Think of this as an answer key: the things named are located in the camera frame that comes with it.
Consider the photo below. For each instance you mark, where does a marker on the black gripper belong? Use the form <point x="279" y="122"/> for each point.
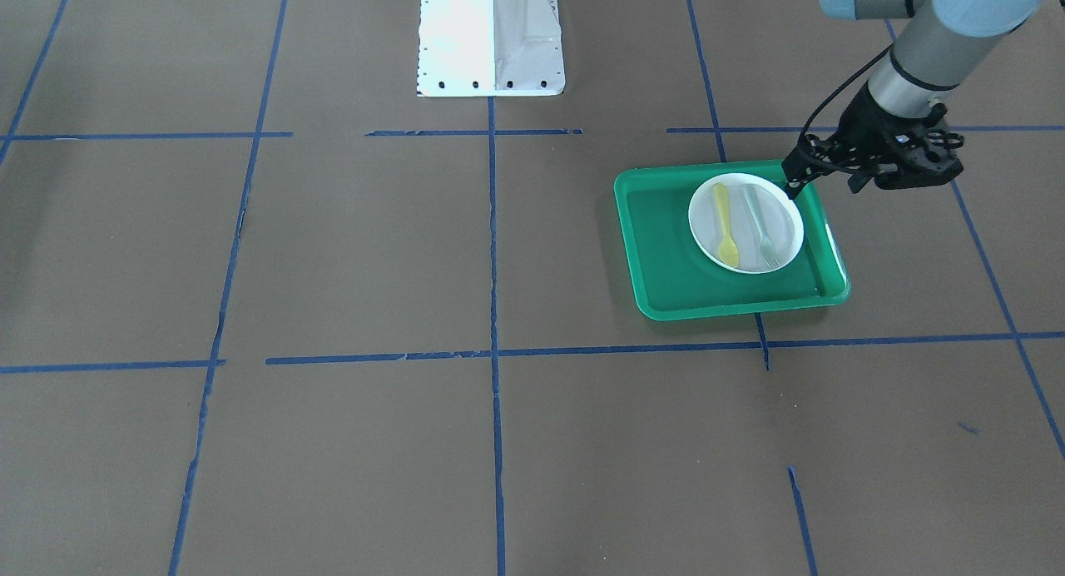
<point x="862" y="128"/>

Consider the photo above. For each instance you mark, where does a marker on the yellow plastic spoon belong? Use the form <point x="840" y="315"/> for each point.
<point x="728" y="252"/>

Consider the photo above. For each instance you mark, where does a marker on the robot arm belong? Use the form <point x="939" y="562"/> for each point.
<point x="942" y="44"/>

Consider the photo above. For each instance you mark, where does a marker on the white round plate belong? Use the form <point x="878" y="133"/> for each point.
<point x="784" y="222"/>

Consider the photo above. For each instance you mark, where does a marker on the pale green plastic fork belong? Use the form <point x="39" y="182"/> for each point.
<point x="766" y="246"/>

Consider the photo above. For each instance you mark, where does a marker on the green plastic tray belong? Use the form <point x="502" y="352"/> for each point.
<point x="674" y="280"/>

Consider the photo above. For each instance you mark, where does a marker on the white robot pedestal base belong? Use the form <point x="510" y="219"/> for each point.
<point x="484" y="48"/>

